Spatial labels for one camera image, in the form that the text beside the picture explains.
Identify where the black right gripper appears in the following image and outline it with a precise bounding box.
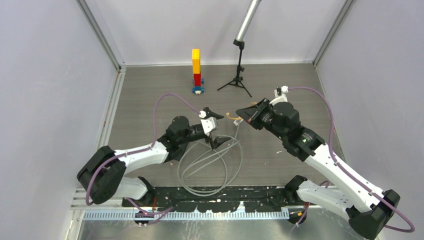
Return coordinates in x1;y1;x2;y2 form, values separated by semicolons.
236;97;287;141

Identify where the grey ethernet cable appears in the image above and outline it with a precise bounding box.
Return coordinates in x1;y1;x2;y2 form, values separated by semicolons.
177;119;244;198

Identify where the yellow ethernet cable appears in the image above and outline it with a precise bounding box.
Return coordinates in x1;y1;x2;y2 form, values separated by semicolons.
225;101;259;122

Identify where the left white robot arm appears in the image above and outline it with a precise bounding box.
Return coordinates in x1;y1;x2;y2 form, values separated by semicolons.
76;107;230;207

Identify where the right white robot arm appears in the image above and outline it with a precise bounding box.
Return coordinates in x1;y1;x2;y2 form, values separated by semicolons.
236;98;401;240

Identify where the colourful toy block tower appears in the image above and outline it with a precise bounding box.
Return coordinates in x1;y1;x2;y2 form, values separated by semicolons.
191;48;204;95

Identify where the black tripod with silver pole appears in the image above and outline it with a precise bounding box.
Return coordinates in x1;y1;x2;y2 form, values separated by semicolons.
217;0;262;97

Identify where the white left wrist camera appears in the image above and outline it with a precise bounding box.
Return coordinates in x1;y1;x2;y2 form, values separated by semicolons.
199;110;218;133

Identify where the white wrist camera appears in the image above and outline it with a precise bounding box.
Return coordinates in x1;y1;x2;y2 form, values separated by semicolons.
199;110;218;133
270;85;289;106

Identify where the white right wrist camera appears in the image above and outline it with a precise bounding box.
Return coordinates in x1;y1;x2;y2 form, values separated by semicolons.
270;85;289;106

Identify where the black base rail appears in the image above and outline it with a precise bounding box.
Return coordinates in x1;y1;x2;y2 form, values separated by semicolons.
122;186;307;224

